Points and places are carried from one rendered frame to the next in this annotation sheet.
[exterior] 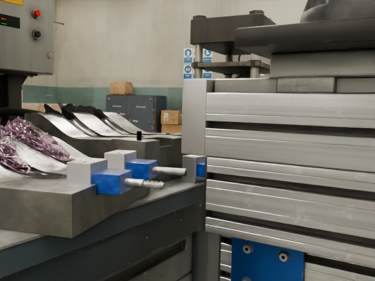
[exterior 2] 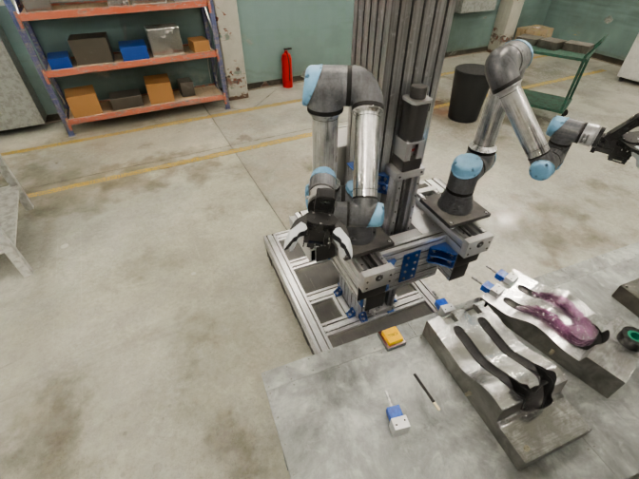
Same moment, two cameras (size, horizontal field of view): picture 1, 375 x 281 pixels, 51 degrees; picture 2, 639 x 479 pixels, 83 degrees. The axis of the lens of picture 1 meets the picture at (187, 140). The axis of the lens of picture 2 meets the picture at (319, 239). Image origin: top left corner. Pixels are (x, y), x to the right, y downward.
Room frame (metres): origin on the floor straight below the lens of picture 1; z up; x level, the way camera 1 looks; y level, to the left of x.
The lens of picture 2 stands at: (1.86, 0.10, 2.00)
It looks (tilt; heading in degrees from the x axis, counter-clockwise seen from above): 41 degrees down; 216
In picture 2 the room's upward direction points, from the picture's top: straight up
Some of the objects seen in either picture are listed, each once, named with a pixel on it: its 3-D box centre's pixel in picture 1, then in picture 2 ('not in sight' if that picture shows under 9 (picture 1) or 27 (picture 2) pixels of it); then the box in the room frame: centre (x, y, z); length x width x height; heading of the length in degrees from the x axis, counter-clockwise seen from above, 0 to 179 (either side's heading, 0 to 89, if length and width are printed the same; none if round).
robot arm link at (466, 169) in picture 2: not in sight; (465, 172); (0.42, -0.19, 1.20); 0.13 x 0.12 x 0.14; 175
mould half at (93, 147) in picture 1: (100, 139); (500, 370); (0.99, 0.22, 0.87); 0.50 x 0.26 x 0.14; 58
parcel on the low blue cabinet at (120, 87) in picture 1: (121, 88); not in sight; (8.29, 1.41, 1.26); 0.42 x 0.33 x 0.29; 63
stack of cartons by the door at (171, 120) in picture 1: (182, 131); not in sight; (7.74, 0.11, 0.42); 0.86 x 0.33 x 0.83; 63
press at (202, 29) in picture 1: (242, 100); not in sight; (5.47, -0.75, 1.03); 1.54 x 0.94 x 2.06; 153
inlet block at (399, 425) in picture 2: not in sight; (393, 411); (1.31, -0.01, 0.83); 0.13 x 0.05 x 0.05; 50
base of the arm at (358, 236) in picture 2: not in sight; (358, 223); (0.85, -0.45, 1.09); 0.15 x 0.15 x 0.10
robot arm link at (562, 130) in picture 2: not in sight; (565, 129); (0.32, 0.08, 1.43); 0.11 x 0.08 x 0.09; 85
